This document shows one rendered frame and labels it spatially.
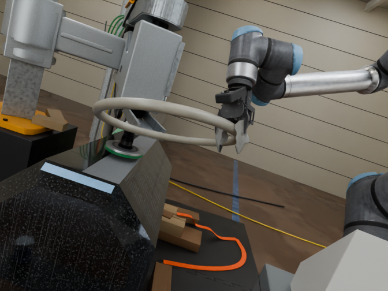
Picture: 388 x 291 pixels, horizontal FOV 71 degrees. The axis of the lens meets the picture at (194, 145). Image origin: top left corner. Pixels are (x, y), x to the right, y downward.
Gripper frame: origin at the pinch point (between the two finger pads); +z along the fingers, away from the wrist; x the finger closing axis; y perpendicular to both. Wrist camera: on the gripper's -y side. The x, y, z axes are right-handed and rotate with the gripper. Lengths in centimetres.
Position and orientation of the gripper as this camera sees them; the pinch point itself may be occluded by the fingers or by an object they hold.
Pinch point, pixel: (227, 148)
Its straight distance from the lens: 76.5
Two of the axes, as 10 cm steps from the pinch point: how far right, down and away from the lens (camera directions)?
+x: -8.2, -0.4, 5.7
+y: 5.5, 2.1, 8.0
